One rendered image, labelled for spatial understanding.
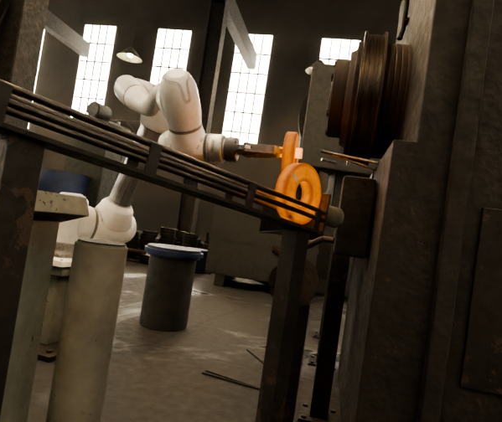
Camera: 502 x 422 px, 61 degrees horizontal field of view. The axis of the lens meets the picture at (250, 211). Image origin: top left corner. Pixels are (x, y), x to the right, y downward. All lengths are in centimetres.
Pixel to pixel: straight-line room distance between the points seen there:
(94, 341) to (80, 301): 10
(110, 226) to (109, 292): 98
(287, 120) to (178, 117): 1085
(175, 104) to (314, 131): 309
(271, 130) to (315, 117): 780
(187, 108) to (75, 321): 63
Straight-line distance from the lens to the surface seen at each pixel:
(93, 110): 965
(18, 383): 117
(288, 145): 122
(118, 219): 198
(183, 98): 124
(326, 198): 113
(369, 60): 146
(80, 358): 106
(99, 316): 103
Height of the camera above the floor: 61
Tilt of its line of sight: 2 degrees up
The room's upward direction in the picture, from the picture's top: 8 degrees clockwise
